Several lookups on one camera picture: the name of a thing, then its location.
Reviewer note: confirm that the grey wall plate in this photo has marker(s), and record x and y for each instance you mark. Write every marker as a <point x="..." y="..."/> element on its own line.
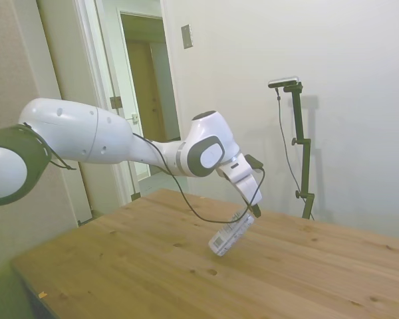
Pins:
<point x="187" y="36"/>

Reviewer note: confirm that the white open door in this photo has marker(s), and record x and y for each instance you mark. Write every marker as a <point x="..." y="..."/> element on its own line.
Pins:
<point x="103" y="83"/>

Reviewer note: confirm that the metal door hinge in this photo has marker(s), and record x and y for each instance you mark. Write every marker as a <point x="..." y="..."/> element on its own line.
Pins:
<point x="115" y="102"/>
<point x="135" y="196"/>

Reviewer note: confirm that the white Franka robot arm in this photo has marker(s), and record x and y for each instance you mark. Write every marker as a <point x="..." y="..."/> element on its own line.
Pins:
<point x="86" y="136"/>

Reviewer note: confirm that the clear plastic water bottle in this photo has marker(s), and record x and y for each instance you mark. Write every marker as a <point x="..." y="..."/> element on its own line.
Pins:
<point x="231" y="232"/>

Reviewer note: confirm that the dark green camera stand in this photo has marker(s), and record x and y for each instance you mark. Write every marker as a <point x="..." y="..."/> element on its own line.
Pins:
<point x="302" y="146"/>

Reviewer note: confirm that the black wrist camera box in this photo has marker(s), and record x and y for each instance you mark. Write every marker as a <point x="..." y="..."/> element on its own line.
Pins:
<point x="254" y="163"/>

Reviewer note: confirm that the grey exterior camera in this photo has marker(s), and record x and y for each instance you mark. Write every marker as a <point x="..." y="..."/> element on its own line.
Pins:
<point x="283" y="81"/>

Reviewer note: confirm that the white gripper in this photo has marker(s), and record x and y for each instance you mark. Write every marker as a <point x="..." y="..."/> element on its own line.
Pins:
<point x="244" y="179"/>

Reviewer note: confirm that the brown inner door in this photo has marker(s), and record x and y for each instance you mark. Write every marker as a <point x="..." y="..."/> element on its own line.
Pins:
<point x="146" y="89"/>

